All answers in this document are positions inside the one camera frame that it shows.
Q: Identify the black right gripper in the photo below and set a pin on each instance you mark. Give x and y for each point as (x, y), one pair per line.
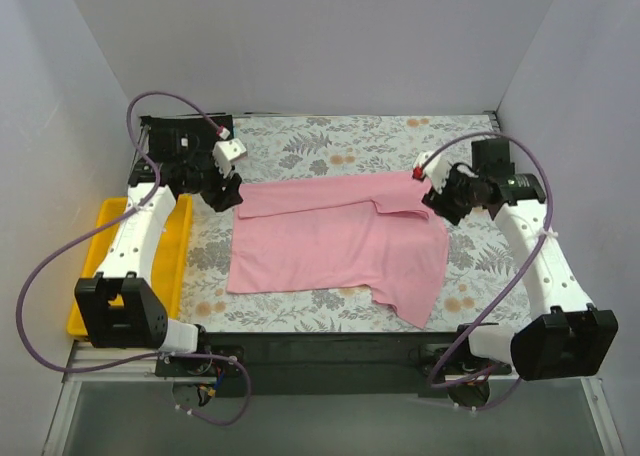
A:
(442, 203)

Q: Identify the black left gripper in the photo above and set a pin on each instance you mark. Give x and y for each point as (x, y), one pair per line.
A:
(220, 192)

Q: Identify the pink t shirt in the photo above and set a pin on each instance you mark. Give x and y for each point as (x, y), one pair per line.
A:
(341, 232)

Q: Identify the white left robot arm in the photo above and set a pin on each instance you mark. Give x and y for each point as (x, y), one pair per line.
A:
(118, 305)

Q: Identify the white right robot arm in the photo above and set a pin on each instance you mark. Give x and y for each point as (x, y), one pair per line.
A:
(568, 336)

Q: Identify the black folded t shirt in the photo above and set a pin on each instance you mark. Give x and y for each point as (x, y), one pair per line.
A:
(178, 139)

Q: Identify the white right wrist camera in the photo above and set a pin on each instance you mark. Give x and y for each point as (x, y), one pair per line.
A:
(435, 169)

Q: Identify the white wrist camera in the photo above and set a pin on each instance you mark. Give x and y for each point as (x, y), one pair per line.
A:
(226, 153)
(435, 169)

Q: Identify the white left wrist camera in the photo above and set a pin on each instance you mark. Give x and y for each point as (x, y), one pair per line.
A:
(226, 153)

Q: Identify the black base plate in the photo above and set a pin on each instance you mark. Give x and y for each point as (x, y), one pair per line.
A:
(315, 363)

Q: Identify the aluminium frame rail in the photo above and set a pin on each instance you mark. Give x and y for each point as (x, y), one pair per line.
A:
(106, 402)

